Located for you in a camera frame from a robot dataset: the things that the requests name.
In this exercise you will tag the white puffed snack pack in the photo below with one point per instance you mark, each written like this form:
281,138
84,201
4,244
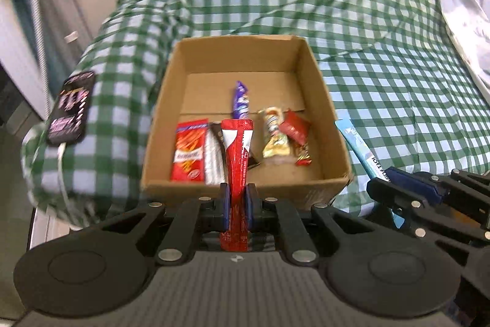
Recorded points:
214,162

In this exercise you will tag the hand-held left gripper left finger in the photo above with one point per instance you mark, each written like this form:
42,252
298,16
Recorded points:
225,206

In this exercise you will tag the small red snack packet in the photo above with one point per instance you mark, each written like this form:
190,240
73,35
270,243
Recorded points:
295,128

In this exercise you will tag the white cabinet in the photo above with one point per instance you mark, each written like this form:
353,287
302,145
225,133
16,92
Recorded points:
15,55

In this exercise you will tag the red pretzel stick packet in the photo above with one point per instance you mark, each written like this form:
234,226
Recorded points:
187,154

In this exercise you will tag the small red gold candy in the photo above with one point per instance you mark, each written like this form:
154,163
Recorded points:
302,154

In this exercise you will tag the long red snack stick packet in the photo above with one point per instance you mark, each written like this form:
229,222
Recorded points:
239,158

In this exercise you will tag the green checked blanket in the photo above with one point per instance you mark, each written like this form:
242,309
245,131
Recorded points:
344,5

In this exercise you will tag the black smartphone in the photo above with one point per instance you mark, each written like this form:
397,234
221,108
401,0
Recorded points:
71,108

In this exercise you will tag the light blue snack packet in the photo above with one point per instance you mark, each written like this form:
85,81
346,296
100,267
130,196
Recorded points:
356,143

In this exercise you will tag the cardboard box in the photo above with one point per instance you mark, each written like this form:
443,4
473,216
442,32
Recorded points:
237,55

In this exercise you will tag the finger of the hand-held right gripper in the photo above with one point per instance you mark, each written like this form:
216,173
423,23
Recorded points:
417,183
398,196

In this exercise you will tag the yellow gold snack packet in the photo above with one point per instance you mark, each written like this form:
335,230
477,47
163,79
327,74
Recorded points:
273,143

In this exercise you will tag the white plastic bag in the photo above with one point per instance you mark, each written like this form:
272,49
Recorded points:
467,5

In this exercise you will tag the dark brown snack packet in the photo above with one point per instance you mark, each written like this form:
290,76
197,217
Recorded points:
217,133

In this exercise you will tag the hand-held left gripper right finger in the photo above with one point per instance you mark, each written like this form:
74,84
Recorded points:
251,206

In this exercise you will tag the purple snack packet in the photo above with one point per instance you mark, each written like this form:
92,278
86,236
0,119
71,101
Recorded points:
241,101

